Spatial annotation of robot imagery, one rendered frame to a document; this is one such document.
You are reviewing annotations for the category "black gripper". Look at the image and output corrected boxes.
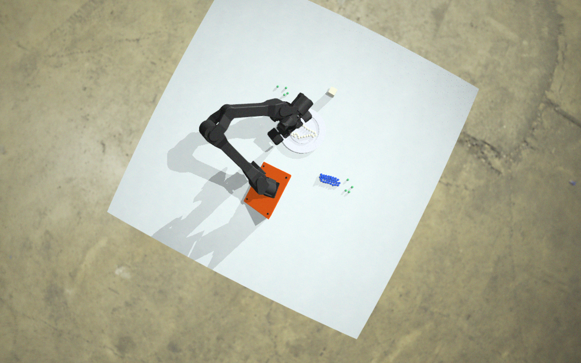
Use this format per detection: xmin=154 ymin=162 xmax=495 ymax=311
xmin=267 ymin=110 xmax=312 ymax=145

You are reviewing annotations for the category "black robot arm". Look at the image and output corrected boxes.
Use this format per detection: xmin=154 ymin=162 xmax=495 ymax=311
xmin=199 ymin=93 xmax=313 ymax=198

